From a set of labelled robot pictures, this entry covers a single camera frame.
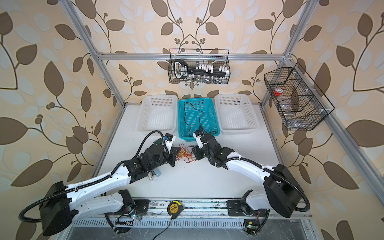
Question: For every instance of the left white plastic basket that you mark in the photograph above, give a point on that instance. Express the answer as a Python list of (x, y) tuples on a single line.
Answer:
[(158, 112)]

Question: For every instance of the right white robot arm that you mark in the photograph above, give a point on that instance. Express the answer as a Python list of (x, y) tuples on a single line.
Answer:
[(281, 193)]

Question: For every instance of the teal plastic basket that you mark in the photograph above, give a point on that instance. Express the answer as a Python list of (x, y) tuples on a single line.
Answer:
[(196, 112)]

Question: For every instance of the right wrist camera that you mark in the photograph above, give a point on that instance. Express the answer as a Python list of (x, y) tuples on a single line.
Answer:
[(198, 137)]

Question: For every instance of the right black wire basket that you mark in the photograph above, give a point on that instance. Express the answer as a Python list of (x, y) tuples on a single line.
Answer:
[(304, 103)]

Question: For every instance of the grey blue stapler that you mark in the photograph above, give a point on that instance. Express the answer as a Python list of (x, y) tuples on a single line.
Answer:
[(154, 174)]

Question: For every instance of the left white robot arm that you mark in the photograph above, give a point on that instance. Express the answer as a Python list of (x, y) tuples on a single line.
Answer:
[(64, 205)]

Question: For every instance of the aluminium frame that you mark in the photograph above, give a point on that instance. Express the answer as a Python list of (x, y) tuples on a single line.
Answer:
[(366, 169)]

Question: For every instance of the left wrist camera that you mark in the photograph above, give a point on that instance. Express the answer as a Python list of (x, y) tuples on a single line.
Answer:
[(168, 140)]

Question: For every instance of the white plastic basket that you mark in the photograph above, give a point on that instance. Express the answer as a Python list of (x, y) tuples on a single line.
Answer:
[(158, 112), (236, 114)]

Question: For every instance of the black wire basket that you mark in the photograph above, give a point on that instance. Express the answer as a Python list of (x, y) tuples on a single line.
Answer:
[(304, 103), (216, 57)]

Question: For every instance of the red item in basket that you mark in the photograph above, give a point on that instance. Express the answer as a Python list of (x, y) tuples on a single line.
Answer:
[(278, 91)]

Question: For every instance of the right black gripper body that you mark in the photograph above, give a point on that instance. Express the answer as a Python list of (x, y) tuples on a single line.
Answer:
[(199, 151)]

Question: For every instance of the right white plastic basket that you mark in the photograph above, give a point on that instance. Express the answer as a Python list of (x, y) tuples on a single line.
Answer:
[(236, 114)]

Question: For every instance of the back black wire basket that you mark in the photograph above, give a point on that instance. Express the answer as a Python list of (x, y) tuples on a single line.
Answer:
[(216, 57)]

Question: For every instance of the yellow tape measure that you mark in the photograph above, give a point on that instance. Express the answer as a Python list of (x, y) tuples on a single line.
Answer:
[(174, 209)]

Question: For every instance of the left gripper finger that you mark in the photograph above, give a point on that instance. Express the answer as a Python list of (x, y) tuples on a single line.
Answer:
[(174, 152), (172, 161)]

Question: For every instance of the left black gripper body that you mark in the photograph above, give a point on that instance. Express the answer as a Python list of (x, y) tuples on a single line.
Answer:
[(172, 156)]

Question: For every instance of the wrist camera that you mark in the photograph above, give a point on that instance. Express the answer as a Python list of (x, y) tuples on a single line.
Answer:
[(168, 140), (198, 137)]

